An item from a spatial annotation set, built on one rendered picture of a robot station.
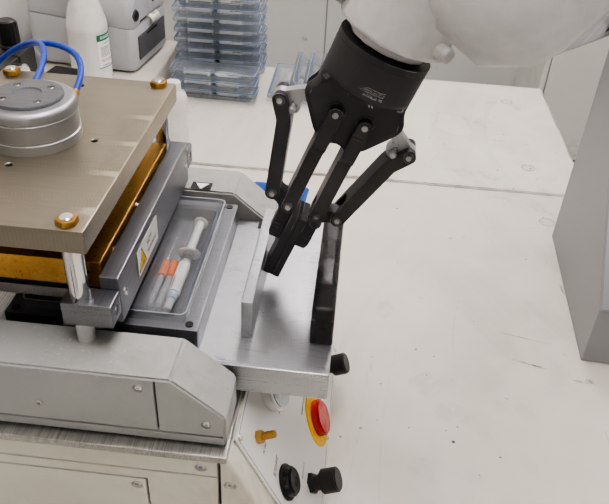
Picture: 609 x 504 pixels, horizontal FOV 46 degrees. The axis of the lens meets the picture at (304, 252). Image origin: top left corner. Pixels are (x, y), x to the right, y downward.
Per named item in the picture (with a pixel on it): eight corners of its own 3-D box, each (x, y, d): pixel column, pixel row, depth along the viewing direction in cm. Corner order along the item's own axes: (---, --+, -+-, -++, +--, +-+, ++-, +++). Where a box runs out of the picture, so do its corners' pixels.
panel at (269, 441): (315, 564, 69) (232, 440, 59) (335, 349, 93) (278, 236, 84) (335, 561, 68) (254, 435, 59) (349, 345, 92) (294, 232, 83)
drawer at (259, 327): (-7, 371, 63) (-27, 303, 59) (80, 232, 81) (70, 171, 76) (326, 406, 62) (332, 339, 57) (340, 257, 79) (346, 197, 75)
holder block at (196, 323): (9, 333, 62) (3, 310, 60) (88, 210, 78) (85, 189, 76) (198, 353, 61) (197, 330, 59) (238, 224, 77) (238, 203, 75)
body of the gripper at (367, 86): (332, 34, 50) (283, 140, 56) (440, 84, 51) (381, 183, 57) (341, 1, 56) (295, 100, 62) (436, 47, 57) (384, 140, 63)
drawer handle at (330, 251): (309, 344, 62) (311, 309, 60) (322, 245, 74) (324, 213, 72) (332, 346, 62) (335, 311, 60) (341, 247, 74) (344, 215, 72)
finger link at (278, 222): (300, 196, 62) (268, 182, 61) (278, 239, 65) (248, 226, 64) (302, 187, 63) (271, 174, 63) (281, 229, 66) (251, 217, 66)
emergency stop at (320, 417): (316, 445, 78) (302, 421, 76) (319, 417, 82) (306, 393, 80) (329, 442, 78) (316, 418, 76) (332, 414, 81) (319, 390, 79)
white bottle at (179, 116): (194, 158, 133) (190, 85, 125) (168, 163, 132) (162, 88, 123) (186, 146, 137) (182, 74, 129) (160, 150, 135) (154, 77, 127)
